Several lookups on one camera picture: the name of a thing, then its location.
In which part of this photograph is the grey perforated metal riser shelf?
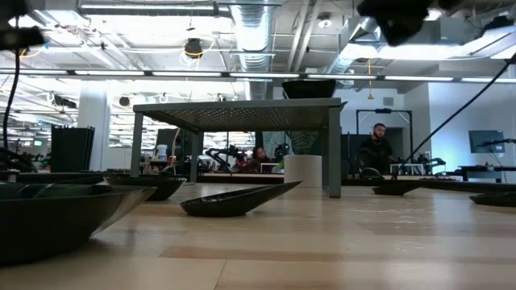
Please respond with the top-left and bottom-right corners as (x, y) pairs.
(129, 97), (348, 199)

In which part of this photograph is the black leaf-shaped mini plate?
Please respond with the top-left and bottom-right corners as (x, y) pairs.
(0, 182), (157, 267)
(103, 174), (188, 202)

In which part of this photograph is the white rack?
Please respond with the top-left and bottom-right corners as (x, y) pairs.
(389, 162), (425, 176)

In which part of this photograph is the black square mini plate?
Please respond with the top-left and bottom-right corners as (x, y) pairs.
(281, 86), (337, 100)
(281, 78), (337, 90)

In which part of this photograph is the black cabinet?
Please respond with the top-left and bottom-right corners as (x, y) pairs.
(50, 126), (96, 173)

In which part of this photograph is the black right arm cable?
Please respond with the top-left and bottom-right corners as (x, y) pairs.
(391, 54), (516, 179)

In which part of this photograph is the person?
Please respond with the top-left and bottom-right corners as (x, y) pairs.
(357, 122), (398, 176)
(243, 145), (272, 174)

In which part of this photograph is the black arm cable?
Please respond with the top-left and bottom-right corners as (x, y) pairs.
(2, 50), (21, 151)
(391, 54), (516, 179)

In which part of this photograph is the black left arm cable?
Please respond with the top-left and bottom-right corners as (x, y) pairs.
(2, 50), (21, 151)

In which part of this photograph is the wall monitor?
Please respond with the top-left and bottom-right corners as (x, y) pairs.
(468, 129), (506, 155)

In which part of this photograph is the long ceiling light strip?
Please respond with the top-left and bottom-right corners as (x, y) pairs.
(0, 68), (516, 84)

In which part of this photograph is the black stand frame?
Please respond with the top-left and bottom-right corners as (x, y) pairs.
(355, 107), (414, 164)

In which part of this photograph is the black teardrop mini plate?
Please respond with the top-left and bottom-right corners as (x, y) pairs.
(468, 193), (516, 208)
(179, 180), (303, 219)
(371, 180), (425, 197)
(52, 172), (109, 185)

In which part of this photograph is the green plant in white pot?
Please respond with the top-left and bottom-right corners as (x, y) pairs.
(283, 130), (323, 189)

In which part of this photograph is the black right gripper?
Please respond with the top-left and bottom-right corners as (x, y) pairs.
(356, 0), (435, 48)

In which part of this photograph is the ceiling reel with yellow cord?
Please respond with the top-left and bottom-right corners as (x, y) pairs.
(183, 37), (205, 60)

